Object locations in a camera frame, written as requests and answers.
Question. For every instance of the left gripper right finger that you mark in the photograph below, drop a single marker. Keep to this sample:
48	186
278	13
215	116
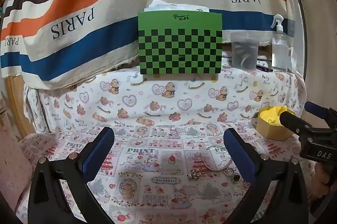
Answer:
289	201

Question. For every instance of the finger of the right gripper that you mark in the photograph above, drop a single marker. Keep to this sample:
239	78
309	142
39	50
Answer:
293	123
316	110

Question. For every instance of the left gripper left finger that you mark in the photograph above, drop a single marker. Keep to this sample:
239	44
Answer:
47	201

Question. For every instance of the octagonal cardboard jewelry box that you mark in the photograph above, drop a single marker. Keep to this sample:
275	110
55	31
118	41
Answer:
278	133

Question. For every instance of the person's right hand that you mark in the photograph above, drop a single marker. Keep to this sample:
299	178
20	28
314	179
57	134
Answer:
320	188

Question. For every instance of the yellow cloth lining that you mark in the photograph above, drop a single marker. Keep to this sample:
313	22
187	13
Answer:
271	114

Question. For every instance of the pink cushion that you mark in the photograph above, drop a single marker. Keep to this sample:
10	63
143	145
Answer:
16	172

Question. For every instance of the bear print cloth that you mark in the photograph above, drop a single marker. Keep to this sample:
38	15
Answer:
126	97

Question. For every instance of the clear spray bottle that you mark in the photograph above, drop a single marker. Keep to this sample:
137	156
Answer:
280	45

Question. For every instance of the translucent plastic cup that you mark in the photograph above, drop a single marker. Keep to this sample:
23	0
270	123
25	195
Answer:
245	47

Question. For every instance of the Christmas print cloth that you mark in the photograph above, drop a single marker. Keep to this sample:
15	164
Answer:
144	176

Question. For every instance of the green checkered box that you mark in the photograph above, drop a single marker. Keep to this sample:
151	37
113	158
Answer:
179	42

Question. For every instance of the white diapers in box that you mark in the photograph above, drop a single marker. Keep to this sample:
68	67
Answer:
159	5

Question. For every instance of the striped Paris blanket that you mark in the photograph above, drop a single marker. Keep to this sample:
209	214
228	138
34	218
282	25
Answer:
56	43

